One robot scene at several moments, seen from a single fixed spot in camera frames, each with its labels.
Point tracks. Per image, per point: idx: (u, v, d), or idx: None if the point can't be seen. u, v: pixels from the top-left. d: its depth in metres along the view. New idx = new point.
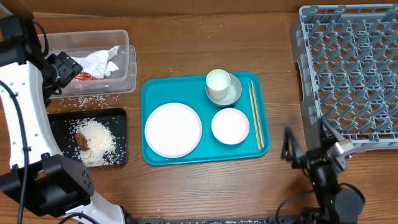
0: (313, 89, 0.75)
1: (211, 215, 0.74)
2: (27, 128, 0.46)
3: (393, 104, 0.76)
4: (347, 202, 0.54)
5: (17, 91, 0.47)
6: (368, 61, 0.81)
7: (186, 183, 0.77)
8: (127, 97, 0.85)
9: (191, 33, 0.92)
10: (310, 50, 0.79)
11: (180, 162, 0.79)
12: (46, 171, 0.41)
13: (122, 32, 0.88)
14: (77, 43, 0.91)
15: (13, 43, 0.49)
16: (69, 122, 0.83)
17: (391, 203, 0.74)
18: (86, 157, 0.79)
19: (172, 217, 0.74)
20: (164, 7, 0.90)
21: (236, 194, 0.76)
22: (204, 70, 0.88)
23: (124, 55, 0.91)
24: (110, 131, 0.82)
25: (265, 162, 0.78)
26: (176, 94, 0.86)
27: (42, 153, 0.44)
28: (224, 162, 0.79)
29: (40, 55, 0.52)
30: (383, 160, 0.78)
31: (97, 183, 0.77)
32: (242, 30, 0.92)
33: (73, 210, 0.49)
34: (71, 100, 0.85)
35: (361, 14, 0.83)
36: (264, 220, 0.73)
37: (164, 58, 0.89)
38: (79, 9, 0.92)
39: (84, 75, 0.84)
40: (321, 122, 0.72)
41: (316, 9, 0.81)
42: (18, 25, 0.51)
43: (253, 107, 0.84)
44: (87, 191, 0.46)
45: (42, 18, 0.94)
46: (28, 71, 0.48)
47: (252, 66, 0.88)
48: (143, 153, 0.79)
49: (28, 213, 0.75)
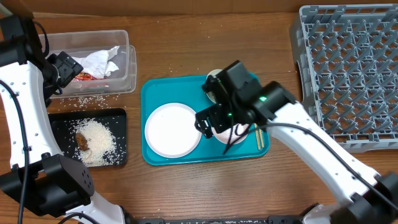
0: (313, 89, 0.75)
1: (211, 215, 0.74)
2: (29, 128, 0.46)
3: (393, 104, 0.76)
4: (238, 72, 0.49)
5: (18, 91, 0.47)
6: (368, 61, 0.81)
7: (186, 183, 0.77)
8: (127, 97, 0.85)
9: (191, 33, 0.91)
10: (310, 50, 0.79)
11: (180, 162, 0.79)
12: (46, 171, 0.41)
13: (122, 32, 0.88)
14: (77, 43, 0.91)
15: (14, 43, 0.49)
16: (69, 122, 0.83)
17: None
18: (86, 157, 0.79)
19: (172, 217, 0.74)
20: (164, 7, 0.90)
21: (236, 194, 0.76)
22: (203, 70, 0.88)
23: (124, 55, 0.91)
24: (110, 131, 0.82)
25: (265, 162, 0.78)
26: (176, 94, 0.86)
27: (43, 153, 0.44)
28: (224, 162, 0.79)
29: (40, 55, 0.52)
30: (383, 160, 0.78)
31: (97, 183, 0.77)
32: (242, 30, 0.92)
33: (72, 210, 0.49)
34: (71, 100, 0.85)
35: (361, 14, 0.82)
36: (264, 220, 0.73)
37: (164, 58, 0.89)
38: (78, 9, 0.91)
39: (84, 75, 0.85)
40: (321, 122, 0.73)
41: (316, 9, 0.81)
42: (19, 25, 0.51)
43: None
44: (87, 191, 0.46)
45: (41, 18, 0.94)
46: (28, 71, 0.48)
47: (252, 66, 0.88)
48: (143, 153, 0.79)
49: (28, 213, 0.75)
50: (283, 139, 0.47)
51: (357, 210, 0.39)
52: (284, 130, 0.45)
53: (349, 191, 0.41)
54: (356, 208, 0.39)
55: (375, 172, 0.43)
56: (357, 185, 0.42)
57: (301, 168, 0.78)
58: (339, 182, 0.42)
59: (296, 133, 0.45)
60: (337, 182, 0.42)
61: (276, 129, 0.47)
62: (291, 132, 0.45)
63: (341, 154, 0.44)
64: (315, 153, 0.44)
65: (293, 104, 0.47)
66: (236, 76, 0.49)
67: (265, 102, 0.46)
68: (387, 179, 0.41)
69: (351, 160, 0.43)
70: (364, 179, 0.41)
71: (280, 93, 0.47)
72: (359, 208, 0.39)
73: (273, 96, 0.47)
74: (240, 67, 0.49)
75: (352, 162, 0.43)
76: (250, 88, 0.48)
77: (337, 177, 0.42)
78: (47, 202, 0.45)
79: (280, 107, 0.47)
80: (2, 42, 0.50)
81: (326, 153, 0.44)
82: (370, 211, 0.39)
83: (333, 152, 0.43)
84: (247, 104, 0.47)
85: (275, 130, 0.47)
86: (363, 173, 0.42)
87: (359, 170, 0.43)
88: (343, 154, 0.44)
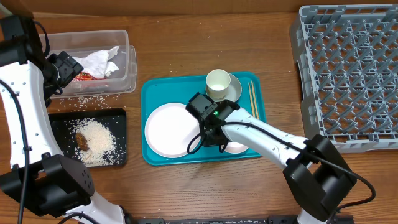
0: (313, 89, 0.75)
1: (211, 215, 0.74)
2: (29, 128, 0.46)
3: (393, 104, 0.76)
4: (199, 103, 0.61)
5: (18, 90, 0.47)
6: (368, 61, 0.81)
7: (185, 183, 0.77)
8: (127, 97, 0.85)
9: (191, 33, 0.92)
10: (310, 50, 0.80)
11: (180, 162, 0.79)
12: (46, 171, 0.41)
13: (122, 32, 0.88)
14: (77, 43, 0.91)
15: (14, 42, 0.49)
16: (69, 122, 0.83)
17: (390, 203, 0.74)
18: (86, 157, 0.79)
19: (172, 217, 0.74)
20: (164, 7, 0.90)
21: (235, 194, 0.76)
22: (203, 70, 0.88)
23: (124, 55, 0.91)
24: (110, 131, 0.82)
25: (265, 162, 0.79)
26: (176, 94, 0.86)
27: (43, 153, 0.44)
28: (224, 162, 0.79)
29: (40, 55, 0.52)
30: (382, 160, 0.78)
31: (97, 183, 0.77)
32: (242, 30, 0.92)
33: (73, 210, 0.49)
34: (71, 100, 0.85)
35: (361, 14, 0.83)
36: (264, 220, 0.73)
37: (164, 58, 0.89)
38: (78, 10, 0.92)
39: (84, 75, 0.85)
40: (321, 122, 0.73)
41: (316, 9, 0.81)
42: (19, 25, 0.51)
43: (253, 107, 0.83)
44: (87, 191, 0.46)
45: (41, 18, 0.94)
46: (28, 71, 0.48)
47: (252, 66, 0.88)
48: (143, 153, 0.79)
49: (28, 213, 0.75)
50: (237, 137, 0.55)
51: (294, 172, 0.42)
52: (232, 128, 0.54)
53: (285, 159, 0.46)
54: (292, 170, 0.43)
55: (306, 138, 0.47)
56: (290, 152, 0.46)
57: None
58: (277, 155, 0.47)
59: (240, 129, 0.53)
60: (276, 155, 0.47)
61: (228, 130, 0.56)
62: (237, 129, 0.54)
63: (275, 134, 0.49)
64: (255, 139, 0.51)
65: (237, 109, 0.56)
66: (198, 103, 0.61)
67: (217, 115, 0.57)
68: (316, 142, 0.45)
69: (285, 135, 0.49)
70: (294, 146, 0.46)
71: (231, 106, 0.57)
72: (295, 170, 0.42)
73: (227, 109, 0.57)
74: (199, 98, 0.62)
75: (285, 135, 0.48)
76: (209, 108, 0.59)
77: (274, 152, 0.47)
78: (47, 202, 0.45)
79: (229, 114, 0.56)
80: (1, 42, 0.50)
81: (263, 136, 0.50)
82: (305, 170, 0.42)
83: (267, 133, 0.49)
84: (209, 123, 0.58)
85: (228, 131, 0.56)
86: (295, 142, 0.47)
87: (291, 140, 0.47)
88: (278, 132, 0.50)
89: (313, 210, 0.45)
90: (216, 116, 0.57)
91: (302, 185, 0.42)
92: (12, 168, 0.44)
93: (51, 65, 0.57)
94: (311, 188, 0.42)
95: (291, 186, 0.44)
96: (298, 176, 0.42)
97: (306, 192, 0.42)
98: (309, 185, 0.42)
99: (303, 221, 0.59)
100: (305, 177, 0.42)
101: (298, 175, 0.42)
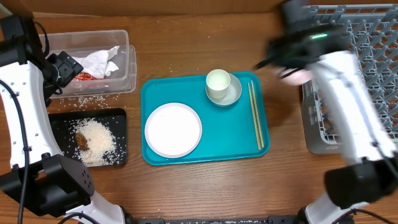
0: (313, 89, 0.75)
1: (211, 215, 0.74)
2: (29, 127, 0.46)
3: (393, 104, 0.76)
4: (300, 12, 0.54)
5: (18, 91, 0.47)
6: (368, 61, 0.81)
7: (186, 183, 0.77)
8: (127, 97, 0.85)
9: (191, 33, 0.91)
10: None
11: (180, 161, 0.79)
12: (46, 171, 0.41)
13: (122, 32, 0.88)
14: (77, 43, 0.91)
15: (14, 42, 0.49)
16: (69, 122, 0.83)
17: (390, 203, 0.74)
18: (86, 157, 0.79)
19: (172, 217, 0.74)
20: (164, 7, 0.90)
21: (236, 194, 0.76)
22: (203, 70, 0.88)
23: (124, 55, 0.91)
24: (110, 131, 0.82)
25: (265, 162, 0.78)
26: (176, 94, 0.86)
27: (43, 153, 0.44)
28: (224, 162, 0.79)
29: (40, 55, 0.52)
30: None
31: (97, 183, 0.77)
32: (242, 30, 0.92)
33: (73, 210, 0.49)
34: (71, 100, 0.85)
35: (361, 14, 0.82)
36: (264, 220, 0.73)
37: (165, 58, 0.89)
38: (78, 9, 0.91)
39: (84, 75, 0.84)
40: (321, 122, 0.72)
41: (316, 9, 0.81)
42: (19, 25, 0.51)
43: (253, 107, 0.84)
44: (87, 191, 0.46)
45: (41, 18, 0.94)
46: (28, 71, 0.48)
47: (252, 66, 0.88)
48: (143, 152, 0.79)
49: (28, 213, 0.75)
50: (321, 84, 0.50)
51: (364, 173, 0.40)
52: (328, 75, 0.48)
53: (360, 154, 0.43)
54: (364, 172, 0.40)
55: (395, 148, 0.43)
56: (373, 151, 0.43)
57: (301, 168, 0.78)
58: (354, 139, 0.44)
59: (335, 83, 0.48)
60: (353, 140, 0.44)
61: (318, 71, 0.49)
62: (330, 79, 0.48)
63: (370, 121, 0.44)
64: (344, 108, 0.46)
65: (344, 51, 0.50)
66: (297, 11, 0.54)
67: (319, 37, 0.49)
68: None
69: (379, 129, 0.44)
70: (380, 149, 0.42)
71: (334, 33, 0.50)
72: (365, 172, 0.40)
73: (333, 37, 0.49)
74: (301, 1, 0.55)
75: (379, 128, 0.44)
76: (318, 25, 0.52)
77: (355, 136, 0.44)
78: (46, 203, 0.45)
79: (325, 41, 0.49)
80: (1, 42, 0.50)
81: (356, 112, 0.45)
82: (373, 177, 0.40)
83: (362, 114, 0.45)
84: (297, 37, 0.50)
85: (317, 73, 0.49)
86: (384, 145, 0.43)
87: (380, 140, 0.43)
88: (373, 122, 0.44)
89: (336, 195, 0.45)
90: (313, 37, 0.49)
91: (358, 186, 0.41)
92: (12, 168, 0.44)
93: (51, 65, 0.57)
94: (359, 193, 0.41)
95: (341, 174, 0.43)
96: (363, 179, 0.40)
97: (354, 191, 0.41)
98: (361, 191, 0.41)
99: (310, 210, 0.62)
100: (367, 183, 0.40)
101: (365, 178, 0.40)
